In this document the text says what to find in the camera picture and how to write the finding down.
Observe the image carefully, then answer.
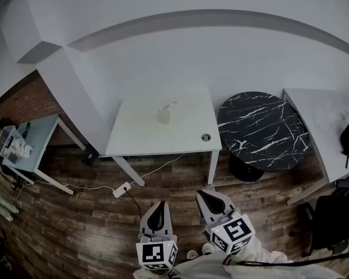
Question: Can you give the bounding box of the clear plastic bag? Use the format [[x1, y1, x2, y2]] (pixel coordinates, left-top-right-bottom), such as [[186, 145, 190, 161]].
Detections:
[[314, 106, 349, 134]]

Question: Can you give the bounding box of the black office chair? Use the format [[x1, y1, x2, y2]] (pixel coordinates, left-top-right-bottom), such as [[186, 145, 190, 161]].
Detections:
[[289, 195, 349, 257]]

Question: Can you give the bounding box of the person's right forearm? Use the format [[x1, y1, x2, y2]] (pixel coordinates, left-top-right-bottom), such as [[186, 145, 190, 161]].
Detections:
[[222, 237, 294, 271]]

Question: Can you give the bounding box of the thin black cable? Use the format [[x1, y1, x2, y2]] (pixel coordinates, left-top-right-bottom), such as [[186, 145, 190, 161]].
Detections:
[[124, 189, 143, 221]]

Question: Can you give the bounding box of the white power strip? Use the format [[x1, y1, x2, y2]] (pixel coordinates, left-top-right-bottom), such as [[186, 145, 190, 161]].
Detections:
[[112, 183, 132, 199]]

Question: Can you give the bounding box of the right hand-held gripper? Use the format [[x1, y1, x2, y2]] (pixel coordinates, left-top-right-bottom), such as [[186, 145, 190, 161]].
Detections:
[[196, 189, 256, 255]]

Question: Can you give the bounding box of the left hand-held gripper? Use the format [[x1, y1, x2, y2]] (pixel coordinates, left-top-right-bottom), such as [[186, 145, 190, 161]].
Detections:
[[136, 201, 179, 271]]

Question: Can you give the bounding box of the clear cup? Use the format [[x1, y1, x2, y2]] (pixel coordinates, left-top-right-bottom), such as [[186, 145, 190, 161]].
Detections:
[[156, 109, 172, 126]]

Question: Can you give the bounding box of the pink toothbrush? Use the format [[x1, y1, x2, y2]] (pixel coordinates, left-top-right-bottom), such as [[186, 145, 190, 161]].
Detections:
[[158, 100, 179, 112]]

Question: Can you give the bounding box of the black marble round table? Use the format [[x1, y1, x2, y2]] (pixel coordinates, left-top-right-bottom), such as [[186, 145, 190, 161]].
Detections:
[[217, 91, 311, 183]]

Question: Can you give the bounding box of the white rectangular table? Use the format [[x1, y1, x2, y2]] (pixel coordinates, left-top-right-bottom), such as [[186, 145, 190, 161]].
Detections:
[[280, 87, 349, 206]]

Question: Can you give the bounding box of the light blue table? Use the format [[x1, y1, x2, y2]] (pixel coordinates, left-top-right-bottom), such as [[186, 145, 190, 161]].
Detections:
[[1, 113, 87, 196]]

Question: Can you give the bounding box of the white cloth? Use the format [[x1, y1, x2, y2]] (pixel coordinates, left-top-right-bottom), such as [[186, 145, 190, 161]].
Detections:
[[0, 184, 20, 222]]

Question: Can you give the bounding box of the white crumpled bag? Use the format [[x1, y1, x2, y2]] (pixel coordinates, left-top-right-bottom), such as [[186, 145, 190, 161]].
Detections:
[[4, 138, 34, 164]]

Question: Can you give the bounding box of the person's left forearm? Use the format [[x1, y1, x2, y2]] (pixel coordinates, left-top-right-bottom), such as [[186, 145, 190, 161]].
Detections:
[[133, 267, 181, 279]]

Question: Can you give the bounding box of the clear plastic box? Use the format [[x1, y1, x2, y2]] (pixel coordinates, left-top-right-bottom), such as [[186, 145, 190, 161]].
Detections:
[[0, 125, 20, 156]]

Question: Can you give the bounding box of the white square table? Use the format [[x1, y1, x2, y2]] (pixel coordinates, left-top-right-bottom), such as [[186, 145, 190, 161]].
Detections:
[[98, 93, 223, 187]]

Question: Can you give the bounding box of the white power cable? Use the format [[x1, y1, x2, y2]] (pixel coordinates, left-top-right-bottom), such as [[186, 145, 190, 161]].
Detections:
[[17, 180, 115, 201], [127, 152, 187, 185]]

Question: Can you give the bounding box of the person's white garment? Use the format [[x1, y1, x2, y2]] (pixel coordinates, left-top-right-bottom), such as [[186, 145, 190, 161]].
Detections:
[[162, 251, 347, 279]]

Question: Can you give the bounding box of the black floor box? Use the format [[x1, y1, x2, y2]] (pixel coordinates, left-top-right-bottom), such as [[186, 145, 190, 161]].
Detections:
[[81, 142, 100, 167]]

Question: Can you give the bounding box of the thick black gripper cable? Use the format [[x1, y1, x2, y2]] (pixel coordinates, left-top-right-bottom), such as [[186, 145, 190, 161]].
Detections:
[[238, 251, 349, 267]]

